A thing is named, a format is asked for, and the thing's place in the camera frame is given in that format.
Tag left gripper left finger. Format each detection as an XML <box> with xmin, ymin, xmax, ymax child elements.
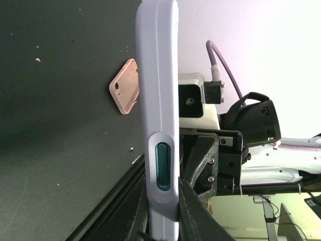
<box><xmin>89</xmin><ymin>177</ymin><xmax>150</xmax><ymax>241</ymax></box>

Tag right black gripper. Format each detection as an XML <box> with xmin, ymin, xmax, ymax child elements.
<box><xmin>180</xmin><ymin>129</ymin><xmax>244</xmax><ymax>196</ymax></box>

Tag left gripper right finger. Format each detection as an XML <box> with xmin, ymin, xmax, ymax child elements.
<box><xmin>179</xmin><ymin>180</ymin><xmax>234</xmax><ymax>241</ymax></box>

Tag teal phone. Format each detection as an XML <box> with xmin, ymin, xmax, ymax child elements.
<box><xmin>155</xmin><ymin>143</ymin><xmax>171</xmax><ymax>191</ymax></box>

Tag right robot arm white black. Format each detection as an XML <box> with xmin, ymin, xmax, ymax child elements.
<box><xmin>179</xmin><ymin>91</ymin><xmax>320</xmax><ymax>199</ymax></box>

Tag black front aluminium rail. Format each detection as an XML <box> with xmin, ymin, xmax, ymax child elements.
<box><xmin>66</xmin><ymin>155</ymin><xmax>144</xmax><ymax>240</ymax></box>

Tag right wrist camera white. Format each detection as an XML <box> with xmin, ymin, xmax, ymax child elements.
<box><xmin>179</xmin><ymin>73</ymin><xmax>220</xmax><ymax>130</ymax></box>

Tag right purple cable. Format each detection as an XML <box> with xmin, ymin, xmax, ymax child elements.
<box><xmin>206</xmin><ymin>40</ymin><xmax>248</xmax><ymax>103</ymax></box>

